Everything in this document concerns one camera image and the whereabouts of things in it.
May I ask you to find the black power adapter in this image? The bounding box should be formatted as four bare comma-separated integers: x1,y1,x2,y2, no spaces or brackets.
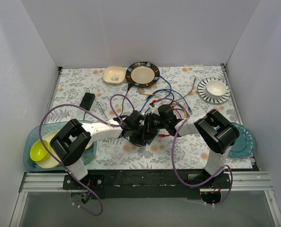
79,92,95,111

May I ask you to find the teal transparent plastic tray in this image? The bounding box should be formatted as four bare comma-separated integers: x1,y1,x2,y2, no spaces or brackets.
23,122,97,172

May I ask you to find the cream square panda dish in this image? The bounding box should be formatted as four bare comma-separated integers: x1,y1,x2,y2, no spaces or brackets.
103,66,126,85

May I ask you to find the floral patterned tablecloth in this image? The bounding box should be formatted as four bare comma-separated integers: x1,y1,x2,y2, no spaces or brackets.
45,65,253,170

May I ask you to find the aluminium frame rail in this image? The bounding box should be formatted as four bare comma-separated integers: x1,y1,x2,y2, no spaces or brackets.
20,171,273,192

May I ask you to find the teal scalloped plate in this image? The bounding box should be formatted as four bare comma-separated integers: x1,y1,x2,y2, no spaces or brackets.
228,122,255,158

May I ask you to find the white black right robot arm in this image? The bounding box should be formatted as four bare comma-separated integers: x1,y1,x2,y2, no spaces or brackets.
144,105,240,188

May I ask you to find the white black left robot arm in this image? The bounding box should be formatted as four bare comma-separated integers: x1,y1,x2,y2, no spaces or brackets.
50,111,145,189

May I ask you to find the lime green bowl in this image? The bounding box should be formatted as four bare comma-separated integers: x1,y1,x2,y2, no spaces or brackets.
30,140,50,162

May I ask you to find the cream plate in tray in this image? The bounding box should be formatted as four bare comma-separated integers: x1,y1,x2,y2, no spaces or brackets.
36,131,60,169

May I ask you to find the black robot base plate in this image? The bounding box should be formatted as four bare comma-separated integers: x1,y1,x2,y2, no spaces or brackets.
62,169,230,200

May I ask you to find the small white bowl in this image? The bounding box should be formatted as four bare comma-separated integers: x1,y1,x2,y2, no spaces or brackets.
206,80,227,97

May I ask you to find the grey ethernet cable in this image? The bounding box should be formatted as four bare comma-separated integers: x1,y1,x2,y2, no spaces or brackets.
178,77,198,100

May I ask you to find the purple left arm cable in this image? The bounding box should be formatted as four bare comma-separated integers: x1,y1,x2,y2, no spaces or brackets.
39,94,135,216

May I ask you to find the dark rimmed beige plate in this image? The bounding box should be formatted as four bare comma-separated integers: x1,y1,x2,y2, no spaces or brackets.
125,61,160,88

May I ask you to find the blue striped white plate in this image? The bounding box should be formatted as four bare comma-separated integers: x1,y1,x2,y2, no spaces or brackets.
197,78,231,105

